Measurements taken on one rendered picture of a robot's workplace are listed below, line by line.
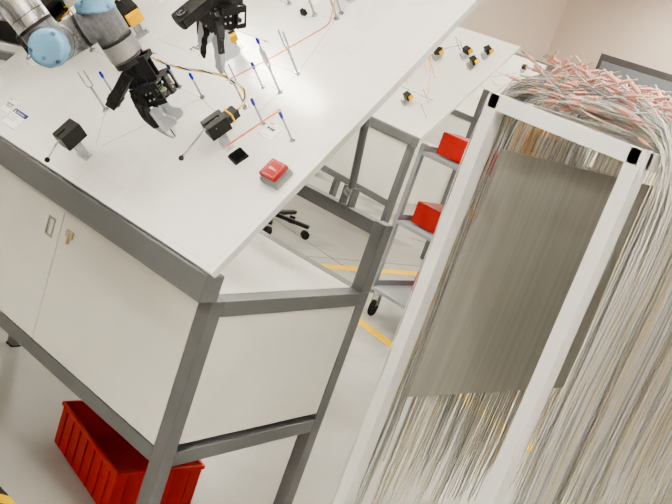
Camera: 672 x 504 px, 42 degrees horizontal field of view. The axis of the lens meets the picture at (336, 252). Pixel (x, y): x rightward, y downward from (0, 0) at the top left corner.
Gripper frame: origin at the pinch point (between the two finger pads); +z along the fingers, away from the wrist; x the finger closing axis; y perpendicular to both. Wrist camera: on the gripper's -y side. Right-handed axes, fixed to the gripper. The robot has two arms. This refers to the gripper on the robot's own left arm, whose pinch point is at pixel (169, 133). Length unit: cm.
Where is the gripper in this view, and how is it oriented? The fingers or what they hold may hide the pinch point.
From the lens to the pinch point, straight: 210.7
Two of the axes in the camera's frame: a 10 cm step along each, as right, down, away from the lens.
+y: 8.6, -1.8, -4.7
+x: 2.6, -6.4, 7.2
